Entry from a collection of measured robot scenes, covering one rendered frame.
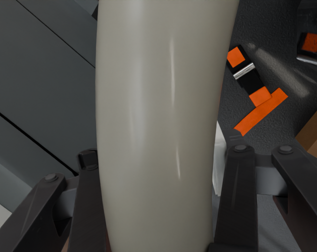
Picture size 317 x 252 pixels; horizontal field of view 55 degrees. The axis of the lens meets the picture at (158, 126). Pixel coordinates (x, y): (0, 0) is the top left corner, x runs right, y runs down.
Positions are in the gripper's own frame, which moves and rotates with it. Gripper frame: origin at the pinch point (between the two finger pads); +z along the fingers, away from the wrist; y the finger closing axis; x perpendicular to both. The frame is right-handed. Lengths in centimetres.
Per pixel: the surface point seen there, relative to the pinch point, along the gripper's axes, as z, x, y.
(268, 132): 83, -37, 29
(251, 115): 83, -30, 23
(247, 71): 81, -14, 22
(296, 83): 83, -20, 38
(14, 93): 19.3, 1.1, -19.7
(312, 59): 49, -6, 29
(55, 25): 53, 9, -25
